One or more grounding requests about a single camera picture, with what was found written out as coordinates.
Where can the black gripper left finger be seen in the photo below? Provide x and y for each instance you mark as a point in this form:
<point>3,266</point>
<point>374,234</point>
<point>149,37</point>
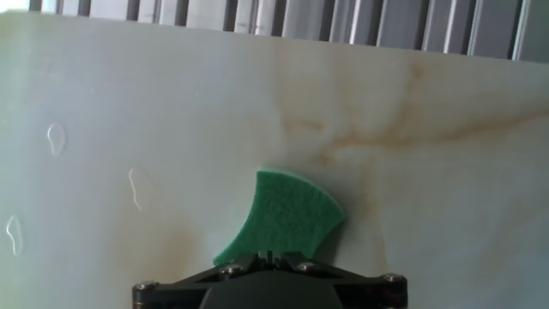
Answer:
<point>171,296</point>

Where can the beige marble slab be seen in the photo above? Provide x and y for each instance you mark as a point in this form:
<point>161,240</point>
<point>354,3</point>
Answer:
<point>128,107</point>

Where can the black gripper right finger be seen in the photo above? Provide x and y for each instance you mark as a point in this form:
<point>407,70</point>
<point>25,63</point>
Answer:
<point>369,294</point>

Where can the green sponge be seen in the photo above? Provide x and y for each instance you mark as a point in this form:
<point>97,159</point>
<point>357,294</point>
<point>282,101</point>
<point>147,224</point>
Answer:
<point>283,214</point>

